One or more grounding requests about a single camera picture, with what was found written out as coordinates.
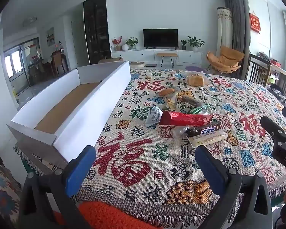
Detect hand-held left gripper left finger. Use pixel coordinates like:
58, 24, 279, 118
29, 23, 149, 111
18, 145, 96, 229

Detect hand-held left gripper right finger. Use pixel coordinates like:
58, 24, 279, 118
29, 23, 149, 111
195, 145, 273, 229

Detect brown chocolate bar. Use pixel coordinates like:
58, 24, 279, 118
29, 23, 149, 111
186, 122, 222, 137

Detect white cardboard box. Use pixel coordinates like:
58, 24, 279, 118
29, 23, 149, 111
7, 61, 131, 164

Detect long gummy candy packet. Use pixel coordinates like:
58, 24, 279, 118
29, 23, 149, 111
165, 95, 182, 111

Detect bagged bread loaf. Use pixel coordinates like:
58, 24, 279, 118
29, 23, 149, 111
184, 72, 209, 87

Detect white cracker packet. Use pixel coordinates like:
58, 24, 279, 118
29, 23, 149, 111
187, 130, 228, 148

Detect orange fuzzy cushion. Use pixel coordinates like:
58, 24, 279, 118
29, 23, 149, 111
54, 200, 158, 229

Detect printed woven blanket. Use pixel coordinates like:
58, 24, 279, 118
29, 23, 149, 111
13, 68, 286, 229

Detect dark wooden chair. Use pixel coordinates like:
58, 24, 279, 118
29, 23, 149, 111
245, 54, 272, 87

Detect red snack packet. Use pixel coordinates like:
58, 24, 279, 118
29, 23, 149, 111
159, 110, 214, 127

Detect green striped candy packet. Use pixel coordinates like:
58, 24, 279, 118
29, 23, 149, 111
188, 104, 211, 115

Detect brown bar in clear wrapper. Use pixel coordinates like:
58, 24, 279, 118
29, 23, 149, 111
182, 95, 203, 108

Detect floral cloth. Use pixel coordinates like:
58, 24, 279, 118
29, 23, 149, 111
0, 149, 23, 229

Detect grey triangular snack packet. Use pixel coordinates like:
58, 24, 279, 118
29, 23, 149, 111
145, 104, 163, 127

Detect orange lounge chair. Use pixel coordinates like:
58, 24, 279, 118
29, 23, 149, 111
206, 46, 245, 73

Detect orange bun in wrapper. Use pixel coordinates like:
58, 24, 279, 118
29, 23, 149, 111
158, 87, 180, 97

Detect white standing air conditioner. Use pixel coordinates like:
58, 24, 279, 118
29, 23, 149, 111
217, 7, 233, 53

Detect grey curtain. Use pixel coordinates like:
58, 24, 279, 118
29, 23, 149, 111
224, 0, 251, 55

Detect wooden dining furniture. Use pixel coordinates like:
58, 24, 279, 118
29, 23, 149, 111
48, 50, 69, 74

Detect large leafy potted plant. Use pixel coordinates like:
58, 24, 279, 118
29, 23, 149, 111
186, 36, 205, 52

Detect balcony glass door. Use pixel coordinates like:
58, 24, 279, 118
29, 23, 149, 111
3, 37, 41, 91

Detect wooden stool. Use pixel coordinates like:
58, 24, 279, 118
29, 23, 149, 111
157, 53, 178, 68

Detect white television cabinet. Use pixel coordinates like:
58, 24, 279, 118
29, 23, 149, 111
111, 48, 203, 65

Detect red flowers in vase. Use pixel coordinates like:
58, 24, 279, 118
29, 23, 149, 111
112, 36, 122, 51

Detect potted plant in white pot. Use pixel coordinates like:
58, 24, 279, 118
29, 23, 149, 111
125, 37, 139, 50

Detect black television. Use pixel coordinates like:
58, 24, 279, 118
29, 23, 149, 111
143, 29, 178, 47

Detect black glass cabinet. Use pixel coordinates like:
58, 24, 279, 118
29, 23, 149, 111
83, 0, 111, 65

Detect red wall hanging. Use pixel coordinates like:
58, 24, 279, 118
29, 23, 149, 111
249, 13, 262, 34

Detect framed wall painting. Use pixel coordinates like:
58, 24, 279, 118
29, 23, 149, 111
46, 27, 55, 46

